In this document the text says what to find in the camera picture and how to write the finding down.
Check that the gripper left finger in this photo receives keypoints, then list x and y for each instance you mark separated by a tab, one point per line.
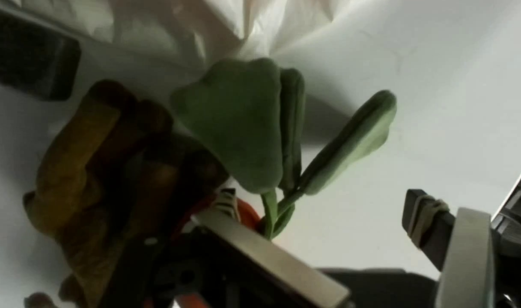
260	261

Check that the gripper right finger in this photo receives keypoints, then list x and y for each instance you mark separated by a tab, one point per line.
465	256

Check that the orange plush carrot green leaves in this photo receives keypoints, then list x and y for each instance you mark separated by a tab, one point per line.
239	124

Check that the brown plush toy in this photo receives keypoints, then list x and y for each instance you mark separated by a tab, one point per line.
84	171

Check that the dark grey block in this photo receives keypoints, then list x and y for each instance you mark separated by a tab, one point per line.
25	55

